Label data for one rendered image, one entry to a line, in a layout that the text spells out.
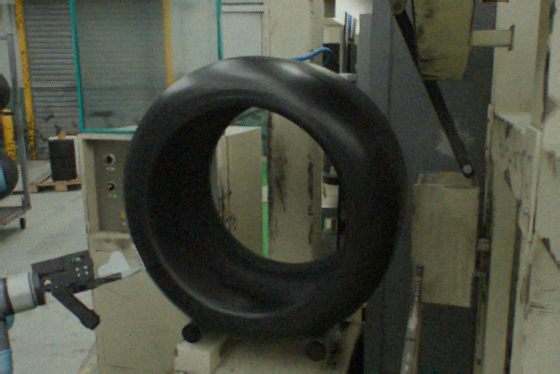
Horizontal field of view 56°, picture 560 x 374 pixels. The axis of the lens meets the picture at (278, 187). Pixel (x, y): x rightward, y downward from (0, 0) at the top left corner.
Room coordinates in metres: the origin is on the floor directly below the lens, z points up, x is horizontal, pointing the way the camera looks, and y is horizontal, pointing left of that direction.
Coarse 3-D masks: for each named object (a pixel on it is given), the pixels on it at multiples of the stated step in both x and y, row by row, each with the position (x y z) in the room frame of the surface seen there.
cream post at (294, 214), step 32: (288, 0) 1.38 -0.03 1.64; (320, 0) 1.45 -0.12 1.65; (288, 32) 1.39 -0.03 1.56; (320, 32) 1.45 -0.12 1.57; (320, 64) 1.46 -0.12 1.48; (288, 128) 1.39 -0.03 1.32; (288, 160) 1.39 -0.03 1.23; (320, 160) 1.46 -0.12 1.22; (288, 192) 1.39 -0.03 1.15; (320, 192) 1.46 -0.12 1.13; (288, 224) 1.39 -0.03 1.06; (320, 224) 1.46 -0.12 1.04; (288, 256) 1.39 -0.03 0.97; (320, 256) 1.47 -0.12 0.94
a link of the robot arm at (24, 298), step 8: (24, 272) 1.00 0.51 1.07; (8, 280) 0.97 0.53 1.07; (16, 280) 0.97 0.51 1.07; (24, 280) 0.97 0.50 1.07; (8, 288) 0.95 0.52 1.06; (16, 288) 0.96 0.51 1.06; (24, 288) 0.96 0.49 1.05; (32, 288) 0.97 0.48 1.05; (16, 296) 0.95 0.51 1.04; (24, 296) 0.96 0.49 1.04; (32, 296) 0.96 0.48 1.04; (16, 304) 0.95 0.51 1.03; (24, 304) 0.96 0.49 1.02; (32, 304) 0.97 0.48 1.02; (16, 312) 0.96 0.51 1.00
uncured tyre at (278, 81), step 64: (256, 64) 1.02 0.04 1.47; (192, 128) 1.31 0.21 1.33; (320, 128) 0.94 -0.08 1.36; (384, 128) 1.05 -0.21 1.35; (128, 192) 1.07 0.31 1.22; (192, 192) 1.33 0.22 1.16; (384, 192) 0.93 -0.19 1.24; (192, 256) 1.26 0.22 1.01; (256, 256) 1.30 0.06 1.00; (384, 256) 0.94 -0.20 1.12; (256, 320) 0.98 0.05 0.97; (320, 320) 0.95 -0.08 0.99
